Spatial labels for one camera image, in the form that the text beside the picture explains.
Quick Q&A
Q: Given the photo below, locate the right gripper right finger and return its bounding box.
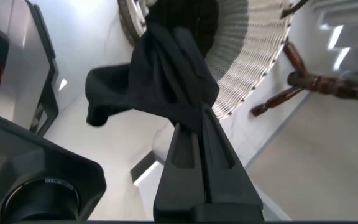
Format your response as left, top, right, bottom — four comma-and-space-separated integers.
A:
194, 102, 265, 222

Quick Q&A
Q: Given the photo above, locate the black t-shirt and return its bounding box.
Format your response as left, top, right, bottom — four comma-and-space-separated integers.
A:
85, 0, 220, 135

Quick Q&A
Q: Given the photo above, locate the dark brown wooden stand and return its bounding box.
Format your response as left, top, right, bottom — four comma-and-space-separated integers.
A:
250, 40, 358, 118

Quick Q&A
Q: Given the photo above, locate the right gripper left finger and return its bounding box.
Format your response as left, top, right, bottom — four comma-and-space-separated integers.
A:
153, 123, 211, 222

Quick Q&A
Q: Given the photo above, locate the white laundry basket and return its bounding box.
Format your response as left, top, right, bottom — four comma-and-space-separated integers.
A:
117, 0, 309, 121

